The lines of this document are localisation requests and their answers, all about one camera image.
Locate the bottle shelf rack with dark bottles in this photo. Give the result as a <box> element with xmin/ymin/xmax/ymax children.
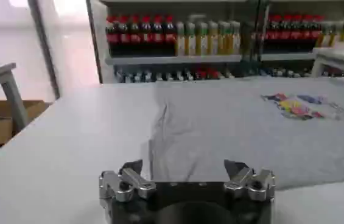
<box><xmin>86</xmin><ymin>0</ymin><xmax>261</xmax><ymax>85</ymax></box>

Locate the grey printed shirt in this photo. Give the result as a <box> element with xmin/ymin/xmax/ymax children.
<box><xmin>141</xmin><ymin>75</ymin><xmax>344</xmax><ymax>191</ymax></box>

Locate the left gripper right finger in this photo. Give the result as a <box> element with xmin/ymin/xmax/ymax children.
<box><xmin>223</xmin><ymin>159</ymin><xmax>276</xmax><ymax>203</ymax></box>

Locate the dark window frame post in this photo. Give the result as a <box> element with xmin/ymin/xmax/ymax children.
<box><xmin>27</xmin><ymin>0</ymin><xmax>61</xmax><ymax>100</ymax></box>

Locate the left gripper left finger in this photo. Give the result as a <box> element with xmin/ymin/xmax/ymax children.
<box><xmin>98</xmin><ymin>159</ymin><xmax>157</xmax><ymax>211</ymax></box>

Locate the white desk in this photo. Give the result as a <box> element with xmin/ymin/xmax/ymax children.
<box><xmin>311</xmin><ymin>45</ymin><xmax>344</xmax><ymax>79</ymax></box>

